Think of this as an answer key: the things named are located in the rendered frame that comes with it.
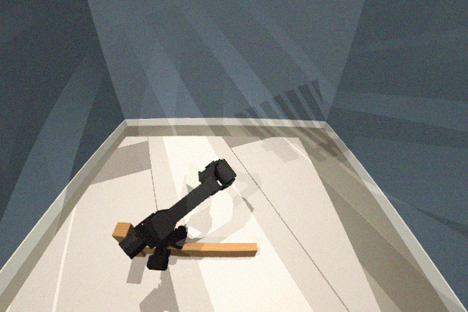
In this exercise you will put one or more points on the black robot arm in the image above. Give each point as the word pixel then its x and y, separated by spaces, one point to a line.
pixel 158 228

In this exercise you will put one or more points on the brown wooden board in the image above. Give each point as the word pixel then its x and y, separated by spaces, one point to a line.
pixel 200 249

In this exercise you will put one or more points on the wooden post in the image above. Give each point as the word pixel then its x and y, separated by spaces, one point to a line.
pixel 121 231

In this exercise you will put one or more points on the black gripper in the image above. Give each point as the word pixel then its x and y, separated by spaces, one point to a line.
pixel 159 260

